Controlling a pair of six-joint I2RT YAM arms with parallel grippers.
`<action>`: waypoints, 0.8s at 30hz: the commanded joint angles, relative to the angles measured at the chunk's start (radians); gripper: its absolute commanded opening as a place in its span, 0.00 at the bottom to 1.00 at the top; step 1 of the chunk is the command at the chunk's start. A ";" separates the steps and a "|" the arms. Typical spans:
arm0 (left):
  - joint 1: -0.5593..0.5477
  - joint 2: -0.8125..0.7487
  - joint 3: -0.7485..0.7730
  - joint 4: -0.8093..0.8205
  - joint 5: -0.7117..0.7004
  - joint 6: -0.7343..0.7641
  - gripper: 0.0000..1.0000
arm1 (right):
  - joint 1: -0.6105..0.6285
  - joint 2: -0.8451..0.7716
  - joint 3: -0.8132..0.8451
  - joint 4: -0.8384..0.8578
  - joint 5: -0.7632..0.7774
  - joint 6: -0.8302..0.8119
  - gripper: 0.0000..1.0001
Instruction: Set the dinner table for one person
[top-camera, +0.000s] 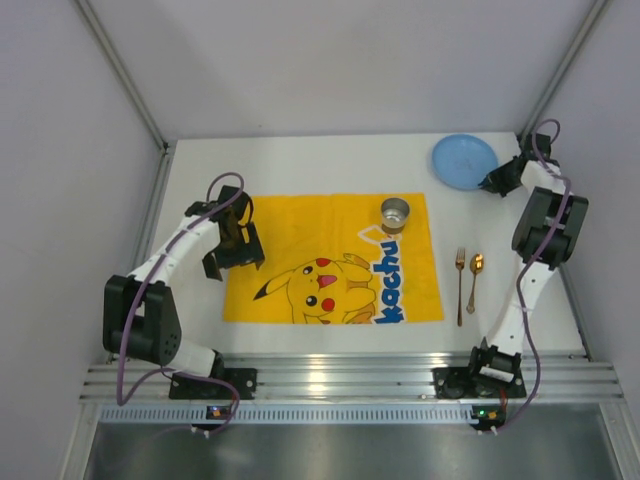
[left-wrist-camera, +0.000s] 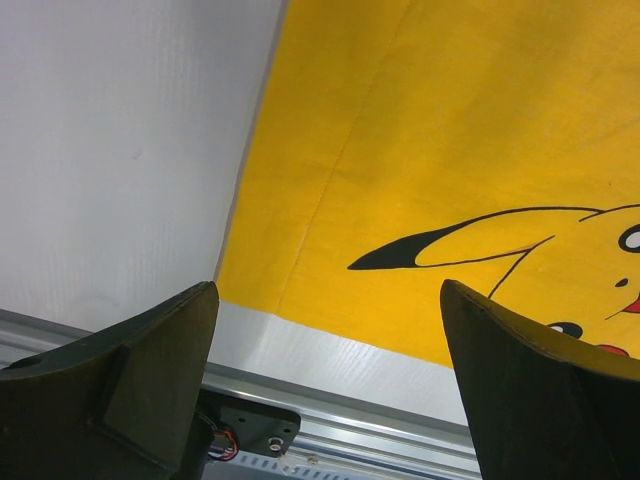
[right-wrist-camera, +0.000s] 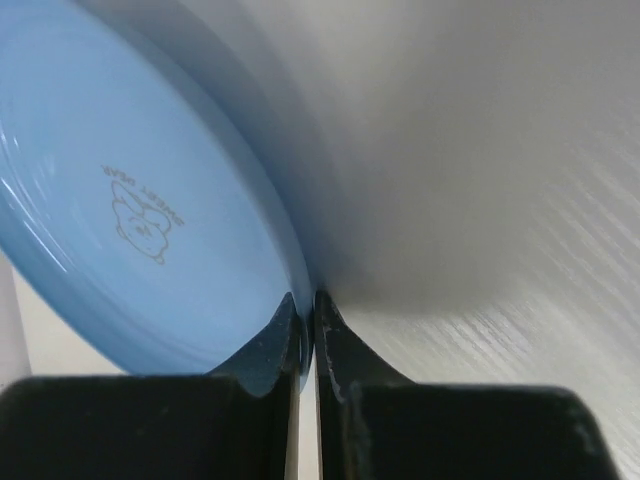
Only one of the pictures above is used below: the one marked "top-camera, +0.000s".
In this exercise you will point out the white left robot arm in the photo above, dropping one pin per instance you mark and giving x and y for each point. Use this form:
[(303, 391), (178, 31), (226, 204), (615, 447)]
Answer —
[(140, 316)]

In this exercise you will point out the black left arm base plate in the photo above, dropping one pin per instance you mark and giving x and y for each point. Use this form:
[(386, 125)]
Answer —
[(244, 380)]

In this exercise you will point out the yellow Pikachu cloth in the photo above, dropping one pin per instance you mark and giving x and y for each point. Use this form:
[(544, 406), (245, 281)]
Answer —
[(328, 261)]

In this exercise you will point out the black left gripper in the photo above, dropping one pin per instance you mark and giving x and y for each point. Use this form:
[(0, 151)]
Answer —
[(232, 256)]

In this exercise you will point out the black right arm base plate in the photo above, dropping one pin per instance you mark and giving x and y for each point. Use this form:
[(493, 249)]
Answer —
[(454, 383)]

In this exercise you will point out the steel cup with cork base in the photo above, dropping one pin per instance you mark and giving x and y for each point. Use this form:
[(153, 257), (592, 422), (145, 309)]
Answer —
[(394, 215)]

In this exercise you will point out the copper fork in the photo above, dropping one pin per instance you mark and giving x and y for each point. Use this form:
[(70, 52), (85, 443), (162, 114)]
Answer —
[(460, 261)]

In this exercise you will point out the perforated metal cable tray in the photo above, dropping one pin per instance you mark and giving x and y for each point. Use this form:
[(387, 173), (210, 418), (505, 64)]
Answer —
[(272, 414)]

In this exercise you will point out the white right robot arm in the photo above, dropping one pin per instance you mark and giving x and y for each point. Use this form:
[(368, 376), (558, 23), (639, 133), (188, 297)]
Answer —
[(544, 238)]

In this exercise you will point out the aluminium mounting rail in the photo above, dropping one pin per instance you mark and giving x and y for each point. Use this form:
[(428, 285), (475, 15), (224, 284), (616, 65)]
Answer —
[(408, 378)]

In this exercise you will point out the copper spoon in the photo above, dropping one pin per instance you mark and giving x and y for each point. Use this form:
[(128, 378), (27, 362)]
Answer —
[(476, 267)]

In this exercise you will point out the blue plastic plate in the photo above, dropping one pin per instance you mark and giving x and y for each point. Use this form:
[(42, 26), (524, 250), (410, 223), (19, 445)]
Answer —
[(462, 161)]

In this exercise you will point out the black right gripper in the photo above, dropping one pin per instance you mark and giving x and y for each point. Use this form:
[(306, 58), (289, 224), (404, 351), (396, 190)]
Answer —
[(500, 179)]

